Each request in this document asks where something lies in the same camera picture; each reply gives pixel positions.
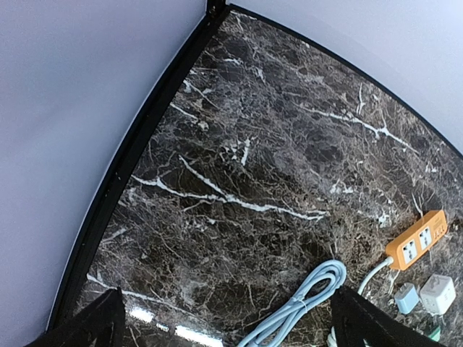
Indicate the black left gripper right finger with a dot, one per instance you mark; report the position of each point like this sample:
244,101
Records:
357,322

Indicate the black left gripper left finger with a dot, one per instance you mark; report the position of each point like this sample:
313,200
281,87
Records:
101,323

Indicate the green charger plug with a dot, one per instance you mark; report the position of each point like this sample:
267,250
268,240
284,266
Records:
434,333

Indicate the light blue charger plug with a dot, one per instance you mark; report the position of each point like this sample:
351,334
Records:
406,298

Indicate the white cube socket adapter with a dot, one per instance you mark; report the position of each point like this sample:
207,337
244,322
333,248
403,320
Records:
438,294

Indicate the orange power strip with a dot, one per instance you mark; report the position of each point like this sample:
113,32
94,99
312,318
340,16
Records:
413,243

